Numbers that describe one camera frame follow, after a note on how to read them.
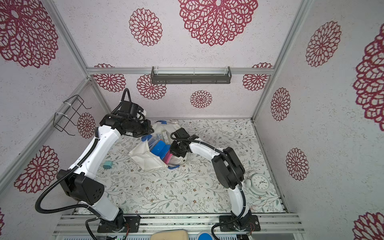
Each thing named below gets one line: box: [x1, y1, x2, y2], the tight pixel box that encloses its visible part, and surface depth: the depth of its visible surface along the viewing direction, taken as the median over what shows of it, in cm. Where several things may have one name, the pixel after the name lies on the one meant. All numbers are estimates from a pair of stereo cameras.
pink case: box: [161, 149, 173, 165], surface depth 93 cm
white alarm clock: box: [245, 173, 270, 196], surface depth 85 cm
